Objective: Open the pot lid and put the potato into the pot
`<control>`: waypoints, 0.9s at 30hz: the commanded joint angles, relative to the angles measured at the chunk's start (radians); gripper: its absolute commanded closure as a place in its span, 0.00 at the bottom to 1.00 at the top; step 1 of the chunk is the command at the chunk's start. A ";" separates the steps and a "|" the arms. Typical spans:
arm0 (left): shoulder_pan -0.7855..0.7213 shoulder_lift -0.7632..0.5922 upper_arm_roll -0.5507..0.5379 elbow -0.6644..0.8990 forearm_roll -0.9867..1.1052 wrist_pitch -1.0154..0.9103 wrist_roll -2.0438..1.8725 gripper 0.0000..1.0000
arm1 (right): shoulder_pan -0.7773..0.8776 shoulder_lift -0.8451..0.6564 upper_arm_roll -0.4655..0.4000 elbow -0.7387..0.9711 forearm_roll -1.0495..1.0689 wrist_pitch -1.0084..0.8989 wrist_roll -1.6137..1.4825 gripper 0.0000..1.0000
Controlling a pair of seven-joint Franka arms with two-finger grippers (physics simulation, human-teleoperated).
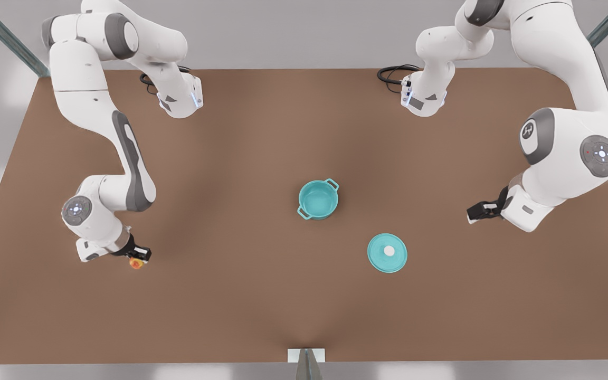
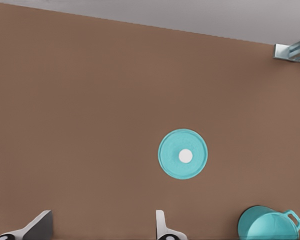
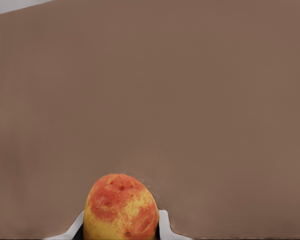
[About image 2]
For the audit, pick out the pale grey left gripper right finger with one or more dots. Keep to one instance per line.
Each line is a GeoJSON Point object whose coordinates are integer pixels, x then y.
{"type": "Point", "coordinates": [161, 225]}

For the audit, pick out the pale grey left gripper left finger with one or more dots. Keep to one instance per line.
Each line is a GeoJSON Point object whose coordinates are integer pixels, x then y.
{"type": "Point", "coordinates": [37, 225]}

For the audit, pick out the teal pot lid white knob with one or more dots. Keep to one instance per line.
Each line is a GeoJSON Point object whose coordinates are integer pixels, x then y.
{"type": "Point", "coordinates": [182, 153]}

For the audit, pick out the silver frame post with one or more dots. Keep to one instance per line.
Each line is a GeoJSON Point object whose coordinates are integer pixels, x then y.
{"type": "Point", "coordinates": [292, 50]}

